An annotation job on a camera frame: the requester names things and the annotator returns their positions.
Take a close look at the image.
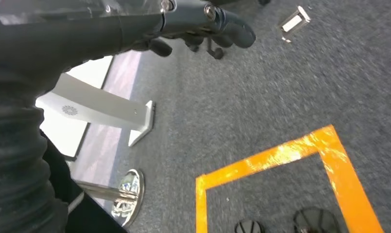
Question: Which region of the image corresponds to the silver floor socket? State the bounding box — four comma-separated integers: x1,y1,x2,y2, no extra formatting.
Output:
278,5,312,43

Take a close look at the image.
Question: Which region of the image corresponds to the black round ribbed base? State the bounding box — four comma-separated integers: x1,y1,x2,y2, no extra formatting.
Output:
293,207,342,233

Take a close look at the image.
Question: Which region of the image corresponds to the orange floor tape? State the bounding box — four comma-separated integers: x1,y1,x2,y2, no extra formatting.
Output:
195,124,385,233

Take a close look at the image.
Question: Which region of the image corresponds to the black robot body part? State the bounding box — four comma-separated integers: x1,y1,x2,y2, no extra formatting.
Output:
40,130,128,233

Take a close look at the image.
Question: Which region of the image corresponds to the black office chair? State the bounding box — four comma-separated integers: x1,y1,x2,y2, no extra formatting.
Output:
188,37,225,61

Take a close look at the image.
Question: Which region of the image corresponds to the chrome base stanchion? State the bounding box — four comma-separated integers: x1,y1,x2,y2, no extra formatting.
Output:
73,168,145,228

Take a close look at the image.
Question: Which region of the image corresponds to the grey kiosk stand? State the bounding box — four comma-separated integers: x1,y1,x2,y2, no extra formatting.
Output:
35,72,156,148

